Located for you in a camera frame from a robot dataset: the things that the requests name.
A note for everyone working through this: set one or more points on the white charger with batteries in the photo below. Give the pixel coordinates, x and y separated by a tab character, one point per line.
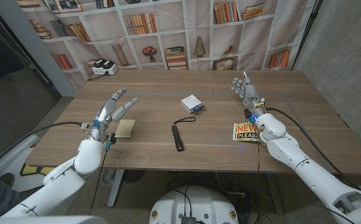
112	71

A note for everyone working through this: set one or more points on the white table leg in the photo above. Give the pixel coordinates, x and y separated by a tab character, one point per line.
275	193
115	186

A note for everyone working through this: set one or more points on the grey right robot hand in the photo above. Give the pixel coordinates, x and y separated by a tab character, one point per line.
250	95

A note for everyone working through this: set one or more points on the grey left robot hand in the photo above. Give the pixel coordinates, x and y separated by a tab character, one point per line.
104	118

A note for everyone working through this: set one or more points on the yellow red black sticker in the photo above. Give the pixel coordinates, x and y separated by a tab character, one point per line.
242	132

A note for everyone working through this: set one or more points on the black power adapter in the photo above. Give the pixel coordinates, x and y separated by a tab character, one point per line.
108	64
99	63

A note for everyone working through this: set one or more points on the beige sponge pad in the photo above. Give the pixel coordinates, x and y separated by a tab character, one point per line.
125	128

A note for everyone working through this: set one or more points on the printed bookshelf backdrop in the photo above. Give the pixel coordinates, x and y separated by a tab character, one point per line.
199	28

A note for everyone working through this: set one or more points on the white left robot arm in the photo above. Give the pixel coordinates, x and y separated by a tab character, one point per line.
59	186

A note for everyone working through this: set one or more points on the white and blue package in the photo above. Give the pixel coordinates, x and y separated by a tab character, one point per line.
192	104

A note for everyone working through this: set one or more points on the grey metal post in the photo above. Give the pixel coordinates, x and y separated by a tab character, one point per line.
28	40

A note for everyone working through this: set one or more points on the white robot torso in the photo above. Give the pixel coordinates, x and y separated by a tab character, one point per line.
196	202

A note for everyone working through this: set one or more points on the black backdrop stand pole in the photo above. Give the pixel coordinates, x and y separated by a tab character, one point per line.
308	31

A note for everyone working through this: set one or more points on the white cylinder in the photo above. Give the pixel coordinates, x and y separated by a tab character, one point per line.
15	152

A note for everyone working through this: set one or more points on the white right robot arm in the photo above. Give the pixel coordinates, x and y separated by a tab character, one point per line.
308	168

